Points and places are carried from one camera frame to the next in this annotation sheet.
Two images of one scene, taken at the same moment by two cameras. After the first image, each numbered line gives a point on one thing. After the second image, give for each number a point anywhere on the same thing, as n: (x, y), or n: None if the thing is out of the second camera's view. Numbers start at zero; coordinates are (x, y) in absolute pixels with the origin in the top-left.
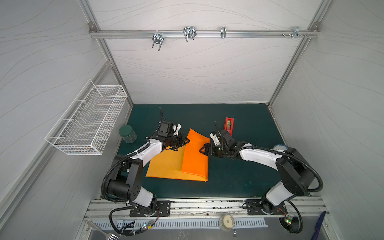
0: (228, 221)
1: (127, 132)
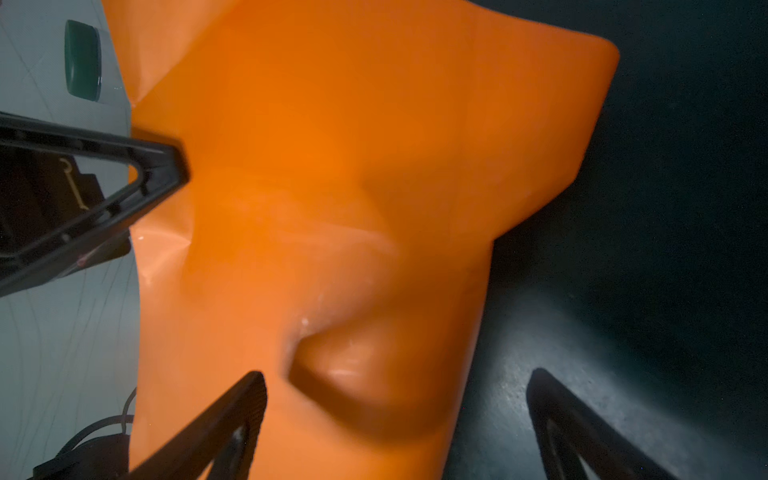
0: None
1: (83, 60)
